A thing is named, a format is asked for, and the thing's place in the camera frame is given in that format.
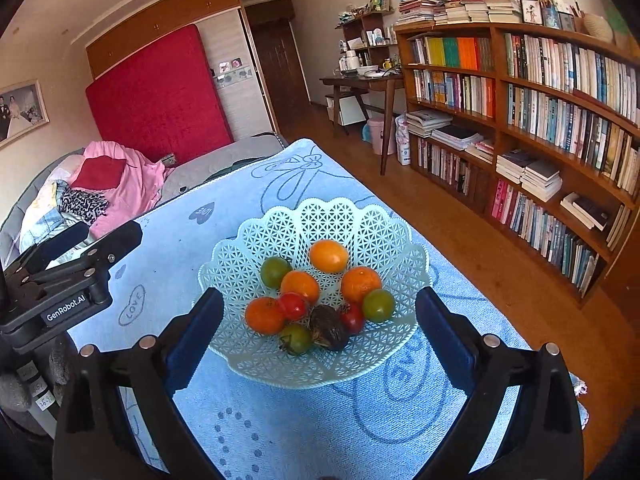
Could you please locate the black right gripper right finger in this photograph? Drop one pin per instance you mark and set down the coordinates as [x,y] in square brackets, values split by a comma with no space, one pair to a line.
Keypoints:
[544,437]

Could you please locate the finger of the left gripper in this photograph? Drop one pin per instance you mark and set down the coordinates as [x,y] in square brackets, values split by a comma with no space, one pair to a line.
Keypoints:
[101,255]
[37,257]

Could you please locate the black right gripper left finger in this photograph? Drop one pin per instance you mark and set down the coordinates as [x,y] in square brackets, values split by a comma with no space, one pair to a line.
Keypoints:
[94,439]

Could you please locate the green tomato back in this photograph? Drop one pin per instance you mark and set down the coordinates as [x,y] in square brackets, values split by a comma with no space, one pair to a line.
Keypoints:
[273,271]

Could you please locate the small orange fruit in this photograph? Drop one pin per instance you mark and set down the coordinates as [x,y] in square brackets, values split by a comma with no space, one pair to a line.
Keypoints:
[264,316]

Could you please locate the red tomato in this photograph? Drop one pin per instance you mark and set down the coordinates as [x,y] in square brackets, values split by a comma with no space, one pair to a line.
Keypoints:
[352,318]
[293,306]

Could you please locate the yellow-green tomato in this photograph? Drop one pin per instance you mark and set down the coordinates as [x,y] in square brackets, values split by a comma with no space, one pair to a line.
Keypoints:
[378,306]

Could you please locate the green tomato with stem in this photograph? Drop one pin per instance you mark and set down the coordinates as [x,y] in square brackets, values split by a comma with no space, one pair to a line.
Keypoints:
[295,339]

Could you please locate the dark brown passion fruit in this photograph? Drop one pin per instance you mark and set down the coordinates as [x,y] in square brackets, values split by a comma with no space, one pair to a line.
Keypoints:
[327,329]

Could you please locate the orange tangerine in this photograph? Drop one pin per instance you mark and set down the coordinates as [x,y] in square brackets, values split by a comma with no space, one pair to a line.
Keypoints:
[357,282]

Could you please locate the black white patterned cloth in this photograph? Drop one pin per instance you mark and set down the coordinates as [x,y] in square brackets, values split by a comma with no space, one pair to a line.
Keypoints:
[80,205]

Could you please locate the pink blanket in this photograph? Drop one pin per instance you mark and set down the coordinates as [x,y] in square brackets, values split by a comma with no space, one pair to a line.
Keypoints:
[138,191]

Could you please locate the grey bed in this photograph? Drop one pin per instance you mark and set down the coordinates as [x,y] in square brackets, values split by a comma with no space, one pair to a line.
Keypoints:
[180,180]

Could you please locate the framed wedding photo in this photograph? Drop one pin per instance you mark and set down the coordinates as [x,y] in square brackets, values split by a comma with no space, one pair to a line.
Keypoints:
[22,111]

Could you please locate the orange fruit in basket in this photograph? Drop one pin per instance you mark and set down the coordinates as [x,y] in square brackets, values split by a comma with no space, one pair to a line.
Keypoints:
[303,284]

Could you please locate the yellow-orange fruit in basket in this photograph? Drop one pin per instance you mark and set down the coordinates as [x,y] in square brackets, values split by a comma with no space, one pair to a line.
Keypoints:
[328,256]

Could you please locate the white lattice fruit basket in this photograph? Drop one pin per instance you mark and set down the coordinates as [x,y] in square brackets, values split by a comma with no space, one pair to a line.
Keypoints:
[372,237]

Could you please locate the dark wooden door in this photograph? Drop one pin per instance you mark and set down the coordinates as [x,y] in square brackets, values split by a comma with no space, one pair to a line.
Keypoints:
[271,27]

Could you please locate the white storage box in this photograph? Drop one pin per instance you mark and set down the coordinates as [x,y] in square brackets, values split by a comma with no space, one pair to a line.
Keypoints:
[350,111]

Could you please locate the wooden bookshelf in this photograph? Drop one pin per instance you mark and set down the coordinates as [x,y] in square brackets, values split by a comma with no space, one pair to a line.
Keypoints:
[537,131]

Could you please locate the pink waste bin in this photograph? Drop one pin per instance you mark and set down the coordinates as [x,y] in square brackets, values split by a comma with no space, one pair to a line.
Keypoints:
[372,132]

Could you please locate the wooden desk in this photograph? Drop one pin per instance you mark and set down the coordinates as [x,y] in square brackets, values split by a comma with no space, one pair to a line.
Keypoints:
[358,86]

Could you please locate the small wooden shelf unit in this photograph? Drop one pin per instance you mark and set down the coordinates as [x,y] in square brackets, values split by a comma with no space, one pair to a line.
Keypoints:
[368,44]

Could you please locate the red mattress against wall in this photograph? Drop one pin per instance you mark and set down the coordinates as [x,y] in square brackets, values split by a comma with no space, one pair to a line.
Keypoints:
[162,101]

